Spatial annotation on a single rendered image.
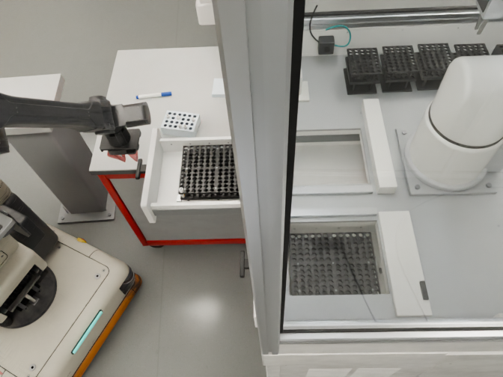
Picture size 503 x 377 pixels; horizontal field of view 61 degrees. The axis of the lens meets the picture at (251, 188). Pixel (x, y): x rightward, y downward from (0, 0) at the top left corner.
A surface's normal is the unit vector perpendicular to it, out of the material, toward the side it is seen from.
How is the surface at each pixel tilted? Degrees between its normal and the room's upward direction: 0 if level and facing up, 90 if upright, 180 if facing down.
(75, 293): 0
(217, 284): 0
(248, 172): 90
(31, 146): 90
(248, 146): 90
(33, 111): 78
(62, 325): 0
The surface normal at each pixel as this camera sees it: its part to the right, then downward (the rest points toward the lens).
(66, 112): 0.97, -0.12
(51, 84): -0.04, -0.52
